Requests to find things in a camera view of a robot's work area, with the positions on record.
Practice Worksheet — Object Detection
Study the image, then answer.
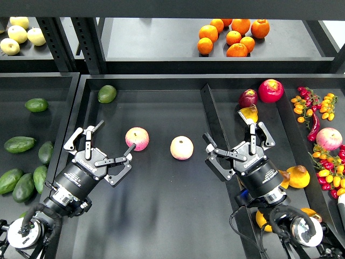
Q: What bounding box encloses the pale pear right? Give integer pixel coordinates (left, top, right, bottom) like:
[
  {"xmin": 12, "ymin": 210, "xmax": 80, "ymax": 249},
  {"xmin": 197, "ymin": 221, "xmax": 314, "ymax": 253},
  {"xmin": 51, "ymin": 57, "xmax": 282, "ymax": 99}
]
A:
[{"xmin": 27, "ymin": 28, "xmax": 46, "ymax": 46}]

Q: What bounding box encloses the pale pear front left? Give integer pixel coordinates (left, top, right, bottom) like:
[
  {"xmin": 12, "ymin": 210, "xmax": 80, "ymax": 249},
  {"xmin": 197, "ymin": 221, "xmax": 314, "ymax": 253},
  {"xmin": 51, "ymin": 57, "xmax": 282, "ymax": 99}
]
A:
[{"xmin": 1, "ymin": 38, "xmax": 20, "ymax": 56}]

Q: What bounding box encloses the black shelf upright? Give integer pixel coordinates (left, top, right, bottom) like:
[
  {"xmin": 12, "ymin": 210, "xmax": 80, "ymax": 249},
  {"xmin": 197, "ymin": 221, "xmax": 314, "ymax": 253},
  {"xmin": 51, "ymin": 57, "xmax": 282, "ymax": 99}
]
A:
[{"xmin": 71, "ymin": 17, "xmax": 108, "ymax": 74}]

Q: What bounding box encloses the orange pile on shelf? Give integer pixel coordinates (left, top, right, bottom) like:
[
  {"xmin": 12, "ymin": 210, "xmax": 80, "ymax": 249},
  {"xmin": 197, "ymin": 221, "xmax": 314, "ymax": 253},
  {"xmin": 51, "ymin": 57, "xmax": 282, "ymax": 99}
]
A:
[{"xmin": 197, "ymin": 18, "xmax": 270, "ymax": 57}]

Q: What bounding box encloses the lower cherry tomato bunch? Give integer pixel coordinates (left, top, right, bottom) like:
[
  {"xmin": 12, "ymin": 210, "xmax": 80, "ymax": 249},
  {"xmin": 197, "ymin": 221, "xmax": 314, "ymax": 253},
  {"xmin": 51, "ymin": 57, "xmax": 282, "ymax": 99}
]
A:
[{"xmin": 309, "ymin": 144, "xmax": 344, "ymax": 199}]

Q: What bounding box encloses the pink red apple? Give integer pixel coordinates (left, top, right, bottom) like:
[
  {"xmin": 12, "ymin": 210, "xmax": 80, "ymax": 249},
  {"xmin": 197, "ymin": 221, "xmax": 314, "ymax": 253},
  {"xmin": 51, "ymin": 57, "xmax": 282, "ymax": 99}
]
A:
[{"xmin": 125, "ymin": 127, "xmax": 149, "ymax": 151}]

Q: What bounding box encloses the black centre tray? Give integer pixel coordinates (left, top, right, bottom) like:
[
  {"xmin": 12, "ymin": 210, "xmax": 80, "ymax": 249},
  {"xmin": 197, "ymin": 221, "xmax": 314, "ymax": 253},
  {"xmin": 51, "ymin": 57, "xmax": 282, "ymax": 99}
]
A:
[{"xmin": 33, "ymin": 74, "xmax": 345, "ymax": 259}]

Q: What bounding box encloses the bright red apple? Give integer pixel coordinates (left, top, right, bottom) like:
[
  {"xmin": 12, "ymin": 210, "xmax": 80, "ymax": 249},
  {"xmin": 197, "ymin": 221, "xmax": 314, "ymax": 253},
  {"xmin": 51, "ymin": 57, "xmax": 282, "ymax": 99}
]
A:
[{"xmin": 258, "ymin": 79, "xmax": 284, "ymax": 103}]

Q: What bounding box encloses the pale yellow pink apple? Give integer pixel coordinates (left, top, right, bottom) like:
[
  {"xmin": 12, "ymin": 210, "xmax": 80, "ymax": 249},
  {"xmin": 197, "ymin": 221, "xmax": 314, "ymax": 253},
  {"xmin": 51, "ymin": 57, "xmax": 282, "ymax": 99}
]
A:
[{"xmin": 170, "ymin": 135, "xmax": 194, "ymax": 160}]

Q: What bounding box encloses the avocado beside tray wall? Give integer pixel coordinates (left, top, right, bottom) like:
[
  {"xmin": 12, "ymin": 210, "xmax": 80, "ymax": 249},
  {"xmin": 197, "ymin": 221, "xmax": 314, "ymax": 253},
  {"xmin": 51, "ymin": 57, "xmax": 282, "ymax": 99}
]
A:
[{"xmin": 33, "ymin": 165, "xmax": 48, "ymax": 194}]

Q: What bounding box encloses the pale pear middle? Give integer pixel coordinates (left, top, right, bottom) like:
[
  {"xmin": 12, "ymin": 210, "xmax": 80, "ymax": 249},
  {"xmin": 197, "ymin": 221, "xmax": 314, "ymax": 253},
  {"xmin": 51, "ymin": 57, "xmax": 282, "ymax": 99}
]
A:
[{"xmin": 8, "ymin": 25, "xmax": 27, "ymax": 44}]

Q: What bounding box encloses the black tray divider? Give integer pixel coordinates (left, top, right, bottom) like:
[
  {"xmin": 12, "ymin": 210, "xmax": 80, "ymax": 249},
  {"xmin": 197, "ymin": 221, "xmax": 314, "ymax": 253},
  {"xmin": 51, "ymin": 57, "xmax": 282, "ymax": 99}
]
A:
[{"xmin": 200, "ymin": 84, "xmax": 265, "ymax": 258}]

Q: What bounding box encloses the yellow pear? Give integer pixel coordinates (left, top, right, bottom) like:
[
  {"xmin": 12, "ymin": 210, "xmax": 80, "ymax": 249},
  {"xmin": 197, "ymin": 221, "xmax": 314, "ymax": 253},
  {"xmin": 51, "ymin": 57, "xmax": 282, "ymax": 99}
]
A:
[
  {"xmin": 256, "ymin": 210, "xmax": 272, "ymax": 232},
  {"xmin": 301, "ymin": 208, "xmax": 322, "ymax": 223},
  {"xmin": 279, "ymin": 170, "xmax": 290, "ymax": 189},
  {"xmin": 238, "ymin": 104, "xmax": 258, "ymax": 125},
  {"xmin": 286, "ymin": 165, "xmax": 311, "ymax": 189}
]

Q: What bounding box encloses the light green avocado bottom left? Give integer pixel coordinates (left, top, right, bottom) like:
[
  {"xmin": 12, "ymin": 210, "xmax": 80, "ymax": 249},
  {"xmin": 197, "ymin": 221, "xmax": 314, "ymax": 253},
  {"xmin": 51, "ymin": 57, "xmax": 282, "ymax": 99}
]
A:
[{"xmin": 19, "ymin": 211, "xmax": 27, "ymax": 218}]

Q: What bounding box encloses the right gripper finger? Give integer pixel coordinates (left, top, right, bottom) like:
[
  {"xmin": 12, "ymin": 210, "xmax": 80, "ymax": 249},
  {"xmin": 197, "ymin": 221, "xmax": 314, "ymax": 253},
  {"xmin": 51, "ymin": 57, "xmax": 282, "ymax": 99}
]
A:
[
  {"xmin": 245, "ymin": 121, "xmax": 275, "ymax": 155},
  {"xmin": 202, "ymin": 132, "xmax": 247, "ymax": 182}
]

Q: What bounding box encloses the red chili pepper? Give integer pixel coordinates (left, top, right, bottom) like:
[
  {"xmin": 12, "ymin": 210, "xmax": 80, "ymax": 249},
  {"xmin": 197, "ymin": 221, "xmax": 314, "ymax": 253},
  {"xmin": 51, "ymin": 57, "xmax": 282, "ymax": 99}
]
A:
[{"xmin": 307, "ymin": 113, "xmax": 320, "ymax": 141}]

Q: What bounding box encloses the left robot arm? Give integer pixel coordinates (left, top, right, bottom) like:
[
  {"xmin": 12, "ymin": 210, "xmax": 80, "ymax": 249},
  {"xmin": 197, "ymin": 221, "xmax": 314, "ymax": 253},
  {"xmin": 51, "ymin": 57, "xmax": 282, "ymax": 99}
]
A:
[{"xmin": 1, "ymin": 121, "xmax": 136, "ymax": 258}]

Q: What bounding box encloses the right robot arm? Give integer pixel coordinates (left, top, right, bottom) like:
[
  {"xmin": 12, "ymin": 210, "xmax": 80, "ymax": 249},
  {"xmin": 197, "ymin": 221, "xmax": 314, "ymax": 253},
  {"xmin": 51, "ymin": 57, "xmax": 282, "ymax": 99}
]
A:
[{"xmin": 203, "ymin": 112, "xmax": 344, "ymax": 258}]

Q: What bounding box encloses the dark green avocado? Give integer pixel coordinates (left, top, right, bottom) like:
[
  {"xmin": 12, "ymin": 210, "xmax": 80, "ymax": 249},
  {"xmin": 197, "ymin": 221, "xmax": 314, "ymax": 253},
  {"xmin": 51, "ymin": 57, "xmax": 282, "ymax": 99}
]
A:
[{"xmin": 12, "ymin": 173, "xmax": 35, "ymax": 203}]

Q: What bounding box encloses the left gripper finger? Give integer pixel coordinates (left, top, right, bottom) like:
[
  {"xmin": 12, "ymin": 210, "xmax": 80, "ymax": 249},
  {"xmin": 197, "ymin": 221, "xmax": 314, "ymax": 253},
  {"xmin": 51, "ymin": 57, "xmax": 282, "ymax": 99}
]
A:
[
  {"xmin": 63, "ymin": 120, "xmax": 104, "ymax": 160},
  {"xmin": 94, "ymin": 144, "xmax": 136, "ymax": 187}
]

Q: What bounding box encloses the avocado lower left edge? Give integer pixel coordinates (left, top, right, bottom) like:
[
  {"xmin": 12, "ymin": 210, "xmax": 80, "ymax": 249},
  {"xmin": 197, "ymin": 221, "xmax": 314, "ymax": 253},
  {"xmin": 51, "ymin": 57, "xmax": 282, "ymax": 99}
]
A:
[{"xmin": 1, "ymin": 168, "xmax": 24, "ymax": 195}]

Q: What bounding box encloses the cherry tomato bunch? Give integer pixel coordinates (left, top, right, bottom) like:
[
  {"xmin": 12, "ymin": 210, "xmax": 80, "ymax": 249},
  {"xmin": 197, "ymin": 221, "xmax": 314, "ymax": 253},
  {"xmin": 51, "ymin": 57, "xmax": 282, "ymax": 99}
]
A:
[
  {"xmin": 290, "ymin": 86, "xmax": 338, "ymax": 130},
  {"xmin": 309, "ymin": 144, "xmax": 344, "ymax": 199}
]

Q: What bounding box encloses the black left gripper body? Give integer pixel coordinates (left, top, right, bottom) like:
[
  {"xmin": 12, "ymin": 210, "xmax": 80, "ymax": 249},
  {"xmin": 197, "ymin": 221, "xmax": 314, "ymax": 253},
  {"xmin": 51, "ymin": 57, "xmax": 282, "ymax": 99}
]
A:
[{"xmin": 55, "ymin": 148, "xmax": 108, "ymax": 200}]

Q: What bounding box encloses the upper cherry tomato bunch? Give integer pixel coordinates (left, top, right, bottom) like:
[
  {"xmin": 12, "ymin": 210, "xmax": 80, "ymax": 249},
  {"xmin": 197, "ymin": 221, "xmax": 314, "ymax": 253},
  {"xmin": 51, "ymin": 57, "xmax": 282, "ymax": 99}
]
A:
[{"xmin": 290, "ymin": 86, "xmax": 338, "ymax": 130}]

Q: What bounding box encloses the pale pear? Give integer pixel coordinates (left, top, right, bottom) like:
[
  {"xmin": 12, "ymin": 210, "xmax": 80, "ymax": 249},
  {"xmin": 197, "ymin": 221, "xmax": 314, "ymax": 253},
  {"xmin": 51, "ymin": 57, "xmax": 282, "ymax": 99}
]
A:
[
  {"xmin": 10, "ymin": 17, "xmax": 29, "ymax": 30},
  {"xmin": 27, "ymin": 28, "xmax": 46, "ymax": 46},
  {"xmin": 8, "ymin": 25, "xmax": 27, "ymax": 44},
  {"xmin": 1, "ymin": 38, "xmax": 20, "ymax": 56}
]

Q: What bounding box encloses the black left tray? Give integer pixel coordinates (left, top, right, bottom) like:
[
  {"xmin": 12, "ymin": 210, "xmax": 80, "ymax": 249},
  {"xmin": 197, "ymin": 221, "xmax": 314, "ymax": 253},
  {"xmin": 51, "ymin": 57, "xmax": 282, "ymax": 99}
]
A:
[{"xmin": 0, "ymin": 72, "xmax": 81, "ymax": 259}]

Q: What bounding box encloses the upright avocado left tray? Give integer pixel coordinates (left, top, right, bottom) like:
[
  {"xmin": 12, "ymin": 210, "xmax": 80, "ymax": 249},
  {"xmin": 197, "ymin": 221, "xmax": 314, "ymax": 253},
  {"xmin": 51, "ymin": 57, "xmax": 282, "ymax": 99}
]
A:
[{"xmin": 38, "ymin": 141, "xmax": 54, "ymax": 165}]

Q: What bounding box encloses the dark red apple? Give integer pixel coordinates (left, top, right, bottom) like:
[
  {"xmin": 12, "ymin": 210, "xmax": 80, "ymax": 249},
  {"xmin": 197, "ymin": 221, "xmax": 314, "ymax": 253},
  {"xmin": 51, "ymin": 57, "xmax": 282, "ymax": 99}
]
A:
[{"xmin": 238, "ymin": 88, "xmax": 258, "ymax": 108}]

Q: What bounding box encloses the pink apple right side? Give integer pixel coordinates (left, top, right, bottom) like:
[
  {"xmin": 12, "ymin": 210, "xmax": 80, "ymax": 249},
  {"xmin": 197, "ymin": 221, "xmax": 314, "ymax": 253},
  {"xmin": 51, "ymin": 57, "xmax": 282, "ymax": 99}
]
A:
[{"xmin": 316, "ymin": 127, "xmax": 343, "ymax": 151}]

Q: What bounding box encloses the pale pear top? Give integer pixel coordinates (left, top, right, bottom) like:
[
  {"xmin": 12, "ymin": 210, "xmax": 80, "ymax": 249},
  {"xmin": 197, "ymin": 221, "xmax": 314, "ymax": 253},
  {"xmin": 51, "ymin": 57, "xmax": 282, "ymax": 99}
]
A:
[{"xmin": 10, "ymin": 17, "xmax": 29, "ymax": 30}]

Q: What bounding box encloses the green avocado upper left tray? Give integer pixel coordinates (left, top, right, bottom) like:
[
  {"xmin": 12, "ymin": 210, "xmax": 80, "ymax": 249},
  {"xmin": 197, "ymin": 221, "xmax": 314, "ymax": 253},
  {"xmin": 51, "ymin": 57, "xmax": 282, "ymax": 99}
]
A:
[{"xmin": 25, "ymin": 98, "xmax": 49, "ymax": 113}]

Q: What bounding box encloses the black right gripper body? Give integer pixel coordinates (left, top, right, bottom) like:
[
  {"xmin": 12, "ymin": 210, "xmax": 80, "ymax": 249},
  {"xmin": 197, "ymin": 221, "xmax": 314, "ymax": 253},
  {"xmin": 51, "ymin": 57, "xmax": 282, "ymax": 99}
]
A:
[{"xmin": 233, "ymin": 141, "xmax": 284, "ymax": 202}]

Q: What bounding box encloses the black tray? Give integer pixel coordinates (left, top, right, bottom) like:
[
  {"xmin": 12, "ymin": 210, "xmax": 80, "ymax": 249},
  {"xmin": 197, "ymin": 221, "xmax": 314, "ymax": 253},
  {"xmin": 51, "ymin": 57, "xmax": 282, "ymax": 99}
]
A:
[
  {"xmin": 33, "ymin": 74, "xmax": 345, "ymax": 259},
  {"xmin": 0, "ymin": 72, "xmax": 81, "ymax": 259}
]

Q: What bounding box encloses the dark avocado left tray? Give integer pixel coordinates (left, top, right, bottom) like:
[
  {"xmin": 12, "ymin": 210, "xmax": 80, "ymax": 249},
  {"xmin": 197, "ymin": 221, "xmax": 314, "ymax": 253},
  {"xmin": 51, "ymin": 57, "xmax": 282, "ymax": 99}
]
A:
[{"xmin": 4, "ymin": 136, "xmax": 36, "ymax": 154}]

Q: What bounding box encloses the light green avocado top corner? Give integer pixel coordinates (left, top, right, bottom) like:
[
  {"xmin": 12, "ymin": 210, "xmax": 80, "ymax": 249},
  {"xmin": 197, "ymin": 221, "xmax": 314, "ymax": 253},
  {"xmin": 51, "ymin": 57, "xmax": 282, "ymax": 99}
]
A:
[{"xmin": 98, "ymin": 85, "xmax": 117, "ymax": 104}]

